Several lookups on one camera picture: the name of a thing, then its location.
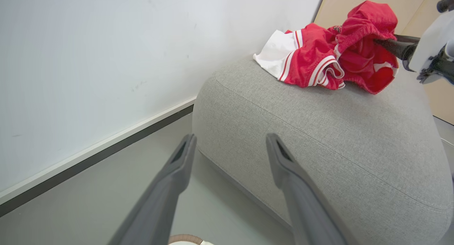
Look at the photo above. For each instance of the red and white sports jersey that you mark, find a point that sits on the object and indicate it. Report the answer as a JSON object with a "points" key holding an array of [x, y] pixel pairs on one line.
{"points": [[312, 56]]}

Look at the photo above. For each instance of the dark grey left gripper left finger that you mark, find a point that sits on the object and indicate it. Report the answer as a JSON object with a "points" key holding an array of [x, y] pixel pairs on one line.
{"points": [[166, 191]]}

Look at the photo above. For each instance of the grey fabric sofa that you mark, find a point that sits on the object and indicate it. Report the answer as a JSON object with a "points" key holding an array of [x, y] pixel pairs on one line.
{"points": [[337, 142]]}

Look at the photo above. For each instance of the white wall trim strip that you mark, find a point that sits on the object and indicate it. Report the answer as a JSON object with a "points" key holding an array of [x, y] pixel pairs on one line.
{"points": [[106, 143]]}

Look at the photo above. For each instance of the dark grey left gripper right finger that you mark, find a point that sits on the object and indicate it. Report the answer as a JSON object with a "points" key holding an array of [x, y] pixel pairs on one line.
{"points": [[301, 202]]}

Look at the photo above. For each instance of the black baseboard strip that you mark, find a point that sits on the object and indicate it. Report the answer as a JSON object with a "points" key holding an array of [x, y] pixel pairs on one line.
{"points": [[106, 153]]}

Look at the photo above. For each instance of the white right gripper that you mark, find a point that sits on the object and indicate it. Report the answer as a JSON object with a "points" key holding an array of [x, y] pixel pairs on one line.
{"points": [[431, 42]]}

